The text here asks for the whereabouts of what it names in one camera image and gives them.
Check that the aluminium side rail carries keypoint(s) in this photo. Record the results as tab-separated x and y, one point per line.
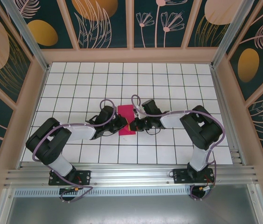
224	116

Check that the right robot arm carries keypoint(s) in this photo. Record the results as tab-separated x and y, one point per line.
203	130

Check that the grey sheet metal shelf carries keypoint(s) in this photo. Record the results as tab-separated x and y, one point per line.
131	210

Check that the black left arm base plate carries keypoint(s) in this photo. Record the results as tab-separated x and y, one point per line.
84	177

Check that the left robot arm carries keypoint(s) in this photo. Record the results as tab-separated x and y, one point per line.
49	144

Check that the pink square paper sheet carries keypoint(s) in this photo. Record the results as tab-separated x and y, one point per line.
125	112

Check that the aluminium frame post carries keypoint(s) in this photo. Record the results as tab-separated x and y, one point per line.
28	35
231	30

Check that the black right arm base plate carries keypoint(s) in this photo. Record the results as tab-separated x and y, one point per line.
180	177

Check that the long aluminium mounting rail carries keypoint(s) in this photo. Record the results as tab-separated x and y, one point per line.
131	173

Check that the small controller board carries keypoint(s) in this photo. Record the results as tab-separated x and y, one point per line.
207	188
71	189

